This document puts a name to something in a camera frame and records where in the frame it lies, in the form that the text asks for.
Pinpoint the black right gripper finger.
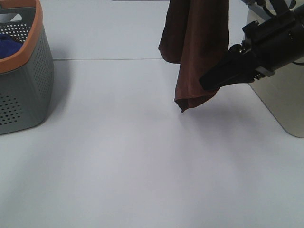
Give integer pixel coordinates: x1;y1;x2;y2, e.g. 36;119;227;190
215;71;264;89
199;44;256;91

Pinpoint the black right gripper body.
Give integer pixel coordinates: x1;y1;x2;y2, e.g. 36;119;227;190
243;4;304;77

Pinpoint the brown towel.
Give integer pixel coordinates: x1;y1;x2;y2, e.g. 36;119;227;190
158;0;229;112

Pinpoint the blue towel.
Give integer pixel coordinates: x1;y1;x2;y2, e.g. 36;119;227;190
0;34;23;59

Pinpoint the beige bin with grey rim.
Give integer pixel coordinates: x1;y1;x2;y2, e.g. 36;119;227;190
250;63;304;138

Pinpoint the grey basket with orange rim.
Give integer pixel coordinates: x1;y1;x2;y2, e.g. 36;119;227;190
0;0;54;134

